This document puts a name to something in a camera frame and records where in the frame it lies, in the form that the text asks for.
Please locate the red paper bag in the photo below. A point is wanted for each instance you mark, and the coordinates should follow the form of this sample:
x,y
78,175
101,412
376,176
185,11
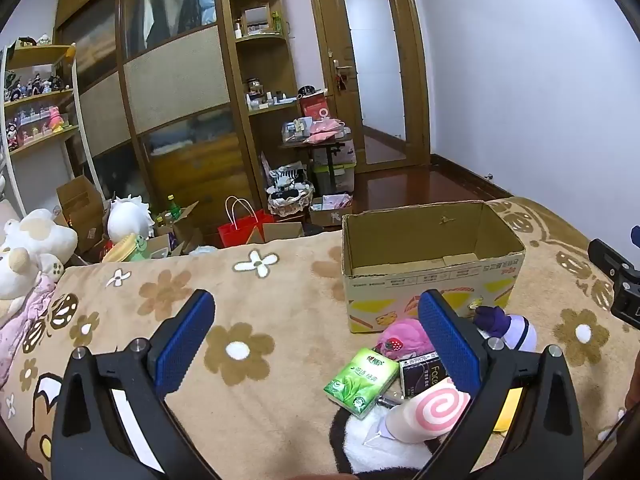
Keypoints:
x,y
240,230

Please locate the green bottle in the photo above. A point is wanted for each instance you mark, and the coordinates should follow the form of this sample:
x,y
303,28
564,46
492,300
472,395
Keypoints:
x,y
175,207

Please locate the green tissue packet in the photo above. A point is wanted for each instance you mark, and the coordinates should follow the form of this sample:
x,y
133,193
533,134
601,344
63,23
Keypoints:
x,y
362,380

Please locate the green yellow toy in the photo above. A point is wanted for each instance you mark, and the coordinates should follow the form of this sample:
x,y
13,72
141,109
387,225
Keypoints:
x,y
125,250

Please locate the pink swirl roll plush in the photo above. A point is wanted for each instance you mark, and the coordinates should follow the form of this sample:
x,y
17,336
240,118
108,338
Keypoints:
x,y
435,410

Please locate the flat cardboard box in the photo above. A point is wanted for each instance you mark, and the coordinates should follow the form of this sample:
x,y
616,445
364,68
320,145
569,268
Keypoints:
x,y
280,232

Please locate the plastic storage box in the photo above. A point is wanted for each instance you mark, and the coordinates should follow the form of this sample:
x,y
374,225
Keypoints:
x,y
342,170

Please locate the wooden wardrobe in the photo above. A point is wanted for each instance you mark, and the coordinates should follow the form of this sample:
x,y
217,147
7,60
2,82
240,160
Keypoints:
x,y
175,75

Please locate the striped black white socks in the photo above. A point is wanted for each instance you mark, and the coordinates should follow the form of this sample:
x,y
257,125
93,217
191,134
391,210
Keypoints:
x,y
285,177

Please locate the white shelf rack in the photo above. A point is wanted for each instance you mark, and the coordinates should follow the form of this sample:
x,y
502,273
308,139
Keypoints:
x,y
40,62

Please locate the pink plush toy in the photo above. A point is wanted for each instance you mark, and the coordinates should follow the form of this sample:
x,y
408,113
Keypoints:
x,y
405,335

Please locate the purple white plush doll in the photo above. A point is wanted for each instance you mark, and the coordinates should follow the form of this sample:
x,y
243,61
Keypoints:
x,y
517,332

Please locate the open brown cardboard box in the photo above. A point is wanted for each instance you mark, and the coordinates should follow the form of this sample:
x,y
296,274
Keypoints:
x,y
80,205

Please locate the white plush dog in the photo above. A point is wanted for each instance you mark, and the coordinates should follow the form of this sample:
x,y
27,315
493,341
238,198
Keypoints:
x,y
35,240

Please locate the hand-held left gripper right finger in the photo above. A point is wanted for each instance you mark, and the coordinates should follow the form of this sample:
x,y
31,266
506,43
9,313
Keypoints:
x,y
447,345

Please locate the small cardboard box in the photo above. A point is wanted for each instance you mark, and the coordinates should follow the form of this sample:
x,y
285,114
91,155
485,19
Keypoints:
x,y
327,216

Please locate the door keys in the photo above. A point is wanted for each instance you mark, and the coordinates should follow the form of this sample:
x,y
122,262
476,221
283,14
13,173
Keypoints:
x,y
341,81

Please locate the yellow banana plush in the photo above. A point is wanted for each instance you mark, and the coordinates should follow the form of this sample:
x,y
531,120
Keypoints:
x,y
507,410

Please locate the lace wicker basket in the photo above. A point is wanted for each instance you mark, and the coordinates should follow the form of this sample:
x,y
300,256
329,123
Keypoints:
x,y
290,205

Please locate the pink cloth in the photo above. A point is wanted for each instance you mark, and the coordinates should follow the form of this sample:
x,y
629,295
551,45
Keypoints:
x,y
20,320

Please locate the cardboard box with bottles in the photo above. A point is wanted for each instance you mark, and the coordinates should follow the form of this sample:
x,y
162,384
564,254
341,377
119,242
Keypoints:
x,y
182,232

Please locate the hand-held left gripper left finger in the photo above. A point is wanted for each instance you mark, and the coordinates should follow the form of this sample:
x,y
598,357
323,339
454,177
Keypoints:
x,y
185,345

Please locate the small wooden side table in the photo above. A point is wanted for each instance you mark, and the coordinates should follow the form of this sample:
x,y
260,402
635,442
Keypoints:
x,y
320,145

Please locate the black tissue packet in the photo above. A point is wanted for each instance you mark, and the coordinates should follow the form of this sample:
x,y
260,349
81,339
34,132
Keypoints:
x,y
420,377

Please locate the red box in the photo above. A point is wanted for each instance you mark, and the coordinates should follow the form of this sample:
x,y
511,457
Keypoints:
x,y
315,107

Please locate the wooden door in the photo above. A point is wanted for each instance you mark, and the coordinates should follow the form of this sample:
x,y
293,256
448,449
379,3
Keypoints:
x,y
325,35

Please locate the white round plush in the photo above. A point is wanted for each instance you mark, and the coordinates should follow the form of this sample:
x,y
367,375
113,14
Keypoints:
x,y
125,220

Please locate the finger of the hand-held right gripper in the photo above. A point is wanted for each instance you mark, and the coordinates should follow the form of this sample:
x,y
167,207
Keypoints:
x,y
636,236
627,295

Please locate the pink packets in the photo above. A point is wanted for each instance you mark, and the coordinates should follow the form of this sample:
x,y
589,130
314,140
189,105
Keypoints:
x,y
325,130

